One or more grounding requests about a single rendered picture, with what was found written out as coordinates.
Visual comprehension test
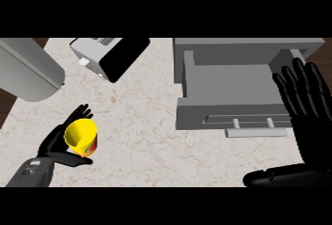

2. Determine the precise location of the grey drawer cabinet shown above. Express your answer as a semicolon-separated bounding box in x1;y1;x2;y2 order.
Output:
173;38;326;84

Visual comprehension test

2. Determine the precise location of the large grey rounded appliance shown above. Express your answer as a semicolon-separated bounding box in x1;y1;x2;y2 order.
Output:
0;38;68;103

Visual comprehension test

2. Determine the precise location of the pale grey drawer handle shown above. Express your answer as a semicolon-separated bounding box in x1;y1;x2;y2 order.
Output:
225;117;290;139

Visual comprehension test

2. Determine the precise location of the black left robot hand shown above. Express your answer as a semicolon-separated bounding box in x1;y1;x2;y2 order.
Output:
37;103;95;168

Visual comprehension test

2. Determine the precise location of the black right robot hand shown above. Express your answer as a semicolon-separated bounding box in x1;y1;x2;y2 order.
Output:
241;57;332;188

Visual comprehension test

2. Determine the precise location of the yellow cup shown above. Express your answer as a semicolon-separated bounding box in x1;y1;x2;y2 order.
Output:
64;118;101;157

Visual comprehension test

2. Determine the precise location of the white toaster with black side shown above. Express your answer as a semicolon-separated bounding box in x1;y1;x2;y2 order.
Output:
70;38;152;84

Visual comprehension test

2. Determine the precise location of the grey open drawer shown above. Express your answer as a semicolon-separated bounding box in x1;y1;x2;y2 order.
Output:
176;48;313;131

